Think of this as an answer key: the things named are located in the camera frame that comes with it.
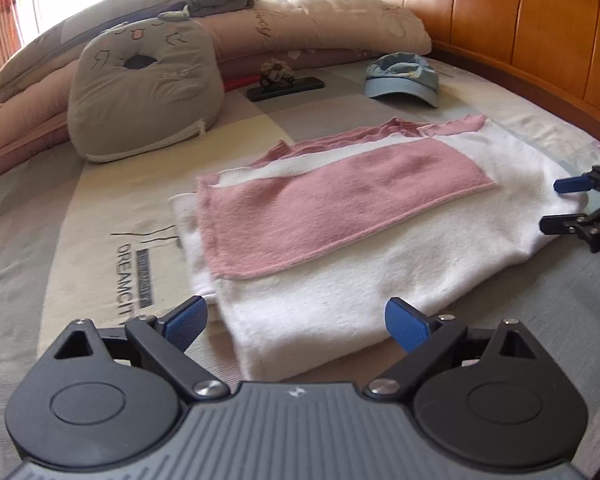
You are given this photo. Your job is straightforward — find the grey cat face cushion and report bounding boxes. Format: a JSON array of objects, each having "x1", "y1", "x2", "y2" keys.
[{"x1": 68, "y1": 18, "x2": 225, "y2": 164}]

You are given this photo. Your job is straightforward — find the black hair clip with flower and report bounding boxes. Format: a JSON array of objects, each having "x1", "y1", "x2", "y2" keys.
[{"x1": 246, "y1": 58, "x2": 325, "y2": 102}]

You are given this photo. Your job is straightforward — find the blue baseball cap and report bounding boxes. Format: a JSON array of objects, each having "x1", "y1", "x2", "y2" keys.
[{"x1": 364, "y1": 52, "x2": 439, "y2": 107}]

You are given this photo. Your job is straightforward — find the floral cream rolled quilt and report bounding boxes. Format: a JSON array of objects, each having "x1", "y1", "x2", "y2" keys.
[{"x1": 0, "y1": 0, "x2": 431, "y2": 176}]

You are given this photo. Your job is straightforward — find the wooden headboard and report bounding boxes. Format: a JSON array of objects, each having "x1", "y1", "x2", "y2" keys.
[{"x1": 382, "y1": 0, "x2": 600, "y2": 140}]

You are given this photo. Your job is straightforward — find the pink and white knit sweater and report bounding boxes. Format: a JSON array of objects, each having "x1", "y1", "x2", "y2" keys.
[{"x1": 170, "y1": 115, "x2": 586, "y2": 382}]

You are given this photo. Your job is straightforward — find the grey pillow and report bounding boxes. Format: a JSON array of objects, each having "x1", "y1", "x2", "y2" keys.
[{"x1": 0, "y1": 0, "x2": 190, "y2": 103}]

